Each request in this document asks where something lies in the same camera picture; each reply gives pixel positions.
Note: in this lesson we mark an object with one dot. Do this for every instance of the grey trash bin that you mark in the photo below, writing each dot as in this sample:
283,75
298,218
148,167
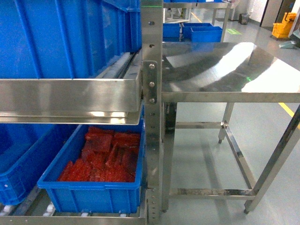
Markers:
243,19

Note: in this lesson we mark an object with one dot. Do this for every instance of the stainless steel flow rack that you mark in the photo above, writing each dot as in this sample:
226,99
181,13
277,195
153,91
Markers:
125,92

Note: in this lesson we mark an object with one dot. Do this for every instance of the yellow mop bucket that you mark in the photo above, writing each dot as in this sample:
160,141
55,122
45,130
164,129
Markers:
281,30

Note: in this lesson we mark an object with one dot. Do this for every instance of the blue bin with red parts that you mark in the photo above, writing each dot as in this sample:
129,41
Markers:
87,196

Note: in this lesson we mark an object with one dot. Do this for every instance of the far steel rack on casters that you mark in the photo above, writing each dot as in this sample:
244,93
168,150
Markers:
206,5

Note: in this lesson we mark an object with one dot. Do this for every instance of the red parts pile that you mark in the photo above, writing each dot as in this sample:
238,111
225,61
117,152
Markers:
107,156

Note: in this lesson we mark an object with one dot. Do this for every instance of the large blue upper bin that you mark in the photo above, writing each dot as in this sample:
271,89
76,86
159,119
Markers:
66,38

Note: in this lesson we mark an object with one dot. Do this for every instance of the stainless steel side table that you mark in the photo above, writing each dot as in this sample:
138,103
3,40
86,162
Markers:
226,73

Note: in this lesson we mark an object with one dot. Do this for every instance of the blue bin lower middle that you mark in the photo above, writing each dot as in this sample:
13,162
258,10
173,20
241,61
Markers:
26,150

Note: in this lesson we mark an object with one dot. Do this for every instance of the blue bin on far rack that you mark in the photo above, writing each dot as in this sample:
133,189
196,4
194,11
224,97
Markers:
201,32

